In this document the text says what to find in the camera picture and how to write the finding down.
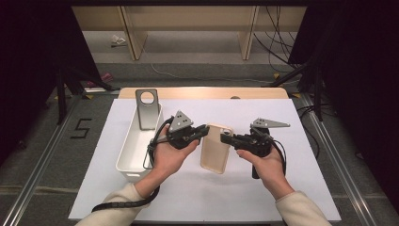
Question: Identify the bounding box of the pink packet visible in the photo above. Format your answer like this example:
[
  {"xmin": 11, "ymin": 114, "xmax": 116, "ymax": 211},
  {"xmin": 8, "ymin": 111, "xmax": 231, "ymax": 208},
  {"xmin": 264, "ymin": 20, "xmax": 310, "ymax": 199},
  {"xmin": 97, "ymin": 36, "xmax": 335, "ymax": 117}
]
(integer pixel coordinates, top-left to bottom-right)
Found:
[{"xmin": 86, "ymin": 72, "xmax": 114, "ymax": 89}]

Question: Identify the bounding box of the person's right hand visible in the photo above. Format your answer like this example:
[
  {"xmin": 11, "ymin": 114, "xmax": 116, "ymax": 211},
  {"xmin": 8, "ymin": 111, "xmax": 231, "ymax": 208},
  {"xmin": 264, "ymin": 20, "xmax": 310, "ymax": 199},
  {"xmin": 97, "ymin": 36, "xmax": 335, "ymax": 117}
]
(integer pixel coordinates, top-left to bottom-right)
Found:
[{"xmin": 235, "ymin": 145, "xmax": 296, "ymax": 202}]

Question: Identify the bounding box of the clear grey phone case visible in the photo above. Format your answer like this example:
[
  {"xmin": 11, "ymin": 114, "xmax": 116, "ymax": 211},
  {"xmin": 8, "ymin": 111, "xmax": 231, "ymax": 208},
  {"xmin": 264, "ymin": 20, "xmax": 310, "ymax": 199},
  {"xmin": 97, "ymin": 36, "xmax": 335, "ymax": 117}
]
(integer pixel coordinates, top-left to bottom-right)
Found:
[{"xmin": 135, "ymin": 89, "xmax": 159, "ymax": 131}]

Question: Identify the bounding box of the white storage box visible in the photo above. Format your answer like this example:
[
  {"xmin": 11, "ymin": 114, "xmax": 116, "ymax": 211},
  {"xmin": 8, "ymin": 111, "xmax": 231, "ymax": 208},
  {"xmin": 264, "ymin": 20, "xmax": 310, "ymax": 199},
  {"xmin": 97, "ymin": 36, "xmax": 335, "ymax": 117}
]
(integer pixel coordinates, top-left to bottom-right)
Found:
[{"xmin": 115, "ymin": 103, "xmax": 165, "ymax": 183}]

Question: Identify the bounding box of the person's left hand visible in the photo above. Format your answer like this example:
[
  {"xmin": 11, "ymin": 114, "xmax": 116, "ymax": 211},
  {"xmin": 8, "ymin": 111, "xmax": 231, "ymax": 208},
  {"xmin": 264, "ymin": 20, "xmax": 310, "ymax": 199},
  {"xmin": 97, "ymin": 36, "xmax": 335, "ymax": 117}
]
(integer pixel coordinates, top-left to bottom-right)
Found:
[{"xmin": 150, "ymin": 137, "xmax": 200, "ymax": 183}]

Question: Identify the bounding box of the aluminium floor rail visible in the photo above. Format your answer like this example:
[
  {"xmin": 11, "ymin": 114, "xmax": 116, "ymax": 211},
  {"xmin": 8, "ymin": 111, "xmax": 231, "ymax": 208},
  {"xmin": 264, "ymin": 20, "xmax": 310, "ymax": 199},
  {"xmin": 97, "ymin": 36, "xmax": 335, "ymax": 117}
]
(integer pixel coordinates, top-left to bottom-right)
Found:
[
  {"xmin": 299, "ymin": 93, "xmax": 377, "ymax": 226},
  {"xmin": 1, "ymin": 93, "xmax": 84, "ymax": 226}
]

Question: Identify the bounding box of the black metal stand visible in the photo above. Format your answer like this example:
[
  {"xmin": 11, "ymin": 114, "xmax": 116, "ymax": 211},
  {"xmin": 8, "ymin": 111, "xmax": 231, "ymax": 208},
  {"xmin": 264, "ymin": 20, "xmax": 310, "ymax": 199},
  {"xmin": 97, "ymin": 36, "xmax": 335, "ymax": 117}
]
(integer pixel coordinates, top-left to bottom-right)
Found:
[
  {"xmin": 269, "ymin": 59, "xmax": 324, "ymax": 121},
  {"xmin": 56, "ymin": 62, "xmax": 121, "ymax": 125}
]

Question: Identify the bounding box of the beige wooden desk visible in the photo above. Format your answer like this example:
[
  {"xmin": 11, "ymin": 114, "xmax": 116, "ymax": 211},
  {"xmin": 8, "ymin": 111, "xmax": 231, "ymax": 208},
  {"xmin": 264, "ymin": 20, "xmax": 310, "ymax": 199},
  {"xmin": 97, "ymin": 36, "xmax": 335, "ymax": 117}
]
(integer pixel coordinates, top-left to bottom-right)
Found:
[{"xmin": 71, "ymin": 6, "xmax": 307, "ymax": 61}]

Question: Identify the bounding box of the right hand-held gripper cable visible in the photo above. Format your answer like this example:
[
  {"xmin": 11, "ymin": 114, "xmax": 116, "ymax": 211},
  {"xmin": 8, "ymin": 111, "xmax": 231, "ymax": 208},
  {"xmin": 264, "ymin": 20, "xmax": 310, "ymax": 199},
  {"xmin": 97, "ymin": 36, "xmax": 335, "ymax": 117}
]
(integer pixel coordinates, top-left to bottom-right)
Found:
[{"xmin": 253, "ymin": 128, "xmax": 288, "ymax": 177}]

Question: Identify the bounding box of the black cable bundle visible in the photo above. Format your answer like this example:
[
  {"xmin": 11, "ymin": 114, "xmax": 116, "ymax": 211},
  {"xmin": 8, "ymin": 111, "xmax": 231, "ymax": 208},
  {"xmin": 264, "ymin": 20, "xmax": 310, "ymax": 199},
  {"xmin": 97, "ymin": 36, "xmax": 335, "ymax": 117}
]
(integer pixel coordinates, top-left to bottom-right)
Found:
[{"xmin": 253, "ymin": 6, "xmax": 302, "ymax": 73}]

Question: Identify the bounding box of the dark curtain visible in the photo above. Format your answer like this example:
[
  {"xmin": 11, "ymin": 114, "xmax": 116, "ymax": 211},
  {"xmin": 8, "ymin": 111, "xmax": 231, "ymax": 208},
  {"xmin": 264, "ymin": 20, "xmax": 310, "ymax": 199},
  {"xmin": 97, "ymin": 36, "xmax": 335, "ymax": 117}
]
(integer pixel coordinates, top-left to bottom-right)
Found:
[
  {"xmin": 288, "ymin": 0, "xmax": 399, "ymax": 215},
  {"xmin": 0, "ymin": 0, "xmax": 102, "ymax": 164}
]

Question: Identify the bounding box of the white table board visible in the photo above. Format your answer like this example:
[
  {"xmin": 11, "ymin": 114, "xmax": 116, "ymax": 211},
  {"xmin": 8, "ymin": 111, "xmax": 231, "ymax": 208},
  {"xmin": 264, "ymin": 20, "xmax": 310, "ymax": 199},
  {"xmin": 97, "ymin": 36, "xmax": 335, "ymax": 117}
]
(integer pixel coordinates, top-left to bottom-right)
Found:
[{"xmin": 68, "ymin": 98, "xmax": 342, "ymax": 222}]

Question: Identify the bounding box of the black floor cable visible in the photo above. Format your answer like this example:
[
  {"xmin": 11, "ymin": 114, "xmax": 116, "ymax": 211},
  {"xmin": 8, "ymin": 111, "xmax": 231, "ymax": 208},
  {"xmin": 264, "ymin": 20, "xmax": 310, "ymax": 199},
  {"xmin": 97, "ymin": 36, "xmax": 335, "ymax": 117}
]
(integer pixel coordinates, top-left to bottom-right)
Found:
[{"xmin": 295, "ymin": 105, "xmax": 321, "ymax": 159}]

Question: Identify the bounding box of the white crumpled paper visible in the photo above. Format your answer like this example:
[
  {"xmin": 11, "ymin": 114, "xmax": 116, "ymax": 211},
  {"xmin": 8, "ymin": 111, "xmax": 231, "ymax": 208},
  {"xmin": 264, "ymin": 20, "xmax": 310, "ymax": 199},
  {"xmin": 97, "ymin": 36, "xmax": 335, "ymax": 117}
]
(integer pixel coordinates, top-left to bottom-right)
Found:
[{"xmin": 110, "ymin": 34, "xmax": 127, "ymax": 48}]

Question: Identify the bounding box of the left hand-held gripper cable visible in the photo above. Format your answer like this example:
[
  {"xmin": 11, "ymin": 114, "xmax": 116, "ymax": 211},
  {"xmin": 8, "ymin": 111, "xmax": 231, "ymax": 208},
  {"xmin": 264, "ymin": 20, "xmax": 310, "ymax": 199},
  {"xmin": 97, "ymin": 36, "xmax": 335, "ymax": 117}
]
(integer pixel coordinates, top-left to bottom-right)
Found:
[{"xmin": 91, "ymin": 116, "xmax": 175, "ymax": 214}]

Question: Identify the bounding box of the silver metal bar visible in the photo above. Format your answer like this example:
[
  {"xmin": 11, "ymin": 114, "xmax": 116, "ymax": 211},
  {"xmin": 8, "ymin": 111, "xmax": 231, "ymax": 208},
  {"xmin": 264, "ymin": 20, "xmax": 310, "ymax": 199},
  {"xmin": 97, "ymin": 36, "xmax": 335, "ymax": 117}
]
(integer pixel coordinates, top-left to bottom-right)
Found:
[{"xmin": 83, "ymin": 88, "xmax": 121, "ymax": 95}]

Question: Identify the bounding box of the beige phone case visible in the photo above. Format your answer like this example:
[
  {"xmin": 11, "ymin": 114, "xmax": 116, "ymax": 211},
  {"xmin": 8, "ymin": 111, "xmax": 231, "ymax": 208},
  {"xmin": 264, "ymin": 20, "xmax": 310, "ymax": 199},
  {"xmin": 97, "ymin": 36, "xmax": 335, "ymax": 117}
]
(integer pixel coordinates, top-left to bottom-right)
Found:
[{"xmin": 199, "ymin": 122, "xmax": 234, "ymax": 175}]

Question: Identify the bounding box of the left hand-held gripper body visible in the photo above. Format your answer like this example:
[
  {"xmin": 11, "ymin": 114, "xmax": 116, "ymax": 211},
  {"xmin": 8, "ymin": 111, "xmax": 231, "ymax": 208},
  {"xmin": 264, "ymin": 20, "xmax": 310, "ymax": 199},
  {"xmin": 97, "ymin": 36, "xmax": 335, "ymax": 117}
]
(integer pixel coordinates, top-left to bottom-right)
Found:
[{"xmin": 165, "ymin": 110, "xmax": 201, "ymax": 151}]

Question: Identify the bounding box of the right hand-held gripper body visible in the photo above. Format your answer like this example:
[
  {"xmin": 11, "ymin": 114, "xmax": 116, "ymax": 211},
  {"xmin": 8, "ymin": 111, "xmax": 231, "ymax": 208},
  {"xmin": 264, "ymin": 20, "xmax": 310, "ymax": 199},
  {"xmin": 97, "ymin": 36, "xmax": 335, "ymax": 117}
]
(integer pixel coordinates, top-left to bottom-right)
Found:
[{"xmin": 233, "ymin": 118, "xmax": 291, "ymax": 180}]

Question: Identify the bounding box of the white floor cable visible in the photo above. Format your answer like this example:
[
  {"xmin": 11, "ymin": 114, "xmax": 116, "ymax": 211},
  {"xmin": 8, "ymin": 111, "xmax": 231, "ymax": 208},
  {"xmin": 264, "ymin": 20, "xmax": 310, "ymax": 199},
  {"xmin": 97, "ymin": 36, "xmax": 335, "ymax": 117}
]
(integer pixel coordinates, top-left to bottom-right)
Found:
[{"xmin": 150, "ymin": 62, "xmax": 274, "ymax": 85}]

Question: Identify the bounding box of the hand-held gripper cable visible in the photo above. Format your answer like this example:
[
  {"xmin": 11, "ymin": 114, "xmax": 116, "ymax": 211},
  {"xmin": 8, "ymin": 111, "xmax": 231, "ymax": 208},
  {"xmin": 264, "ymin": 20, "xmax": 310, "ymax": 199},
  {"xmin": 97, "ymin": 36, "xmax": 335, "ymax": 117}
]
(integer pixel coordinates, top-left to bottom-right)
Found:
[
  {"xmin": 91, "ymin": 116, "xmax": 175, "ymax": 214},
  {"xmin": 253, "ymin": 128, "xmax": 288, "ymax": 177}
]

